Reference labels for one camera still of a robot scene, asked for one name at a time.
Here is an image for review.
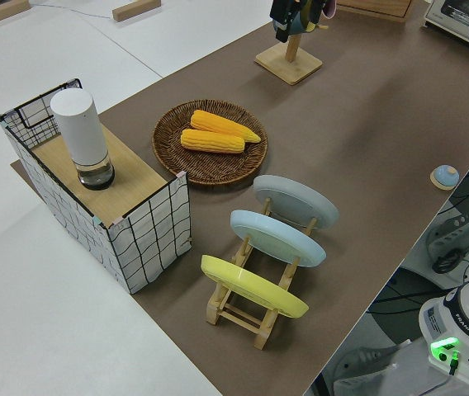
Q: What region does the grey plate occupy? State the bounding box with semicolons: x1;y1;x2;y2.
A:
252;174;339;230

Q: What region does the silver round object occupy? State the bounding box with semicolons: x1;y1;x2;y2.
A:
50;90;116;191

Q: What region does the light wooden drawer cabinet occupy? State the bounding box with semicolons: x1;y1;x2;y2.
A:
335;0;415;24

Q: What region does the yellow plate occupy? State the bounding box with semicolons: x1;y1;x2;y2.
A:
200;254;310;319

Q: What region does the light blue plate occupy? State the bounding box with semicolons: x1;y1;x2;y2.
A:
229;209;327;269

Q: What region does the wooden mug tree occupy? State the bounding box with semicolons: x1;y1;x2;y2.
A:
253;0;330;87

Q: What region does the brown table mat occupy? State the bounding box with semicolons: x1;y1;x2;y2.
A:
10;0;469;396

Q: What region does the brown wicker basket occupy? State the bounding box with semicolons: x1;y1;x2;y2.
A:
152;98;269;191

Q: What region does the blue bell on wooden base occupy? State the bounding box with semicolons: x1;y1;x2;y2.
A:
429;164;461;191

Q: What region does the yellow corn cob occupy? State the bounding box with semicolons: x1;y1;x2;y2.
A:
180;128;246;155
189;109;263;144

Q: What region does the dark blue mug yellow inside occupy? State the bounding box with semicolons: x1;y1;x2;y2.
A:
287;0;322;35

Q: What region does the wooden plate rack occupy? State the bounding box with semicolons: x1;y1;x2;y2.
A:
205;196;319;351

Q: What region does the black wire grid shelf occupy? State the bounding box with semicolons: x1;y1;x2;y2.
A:
0;77;193;295

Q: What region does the white toaster oven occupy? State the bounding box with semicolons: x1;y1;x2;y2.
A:
419;0;469;69

